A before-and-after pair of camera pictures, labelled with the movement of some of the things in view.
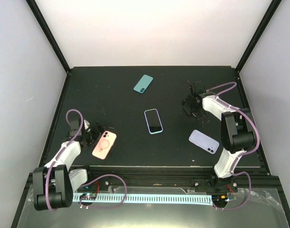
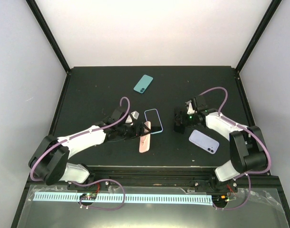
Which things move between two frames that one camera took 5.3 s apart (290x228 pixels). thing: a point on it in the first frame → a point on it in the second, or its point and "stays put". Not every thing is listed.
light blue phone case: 153,121 stays put
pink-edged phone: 153,121 stays put
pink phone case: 104,145 → 144,145
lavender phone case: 204,141 stays put
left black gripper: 101,127 → 136,133
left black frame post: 44,26 stays put
